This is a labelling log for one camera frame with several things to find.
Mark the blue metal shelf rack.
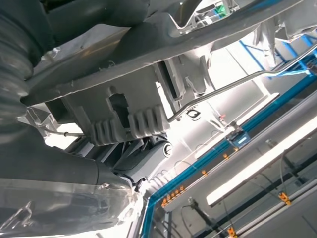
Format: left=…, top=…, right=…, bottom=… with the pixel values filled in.
left=239, top=28, right=317, bottom=79

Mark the green plastic crate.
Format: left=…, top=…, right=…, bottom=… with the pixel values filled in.
left=214, top=2, right=229, bottom=18

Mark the long ceiling light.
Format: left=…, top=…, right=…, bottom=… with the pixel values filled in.
left=206, top=115, right=317, bottom=208

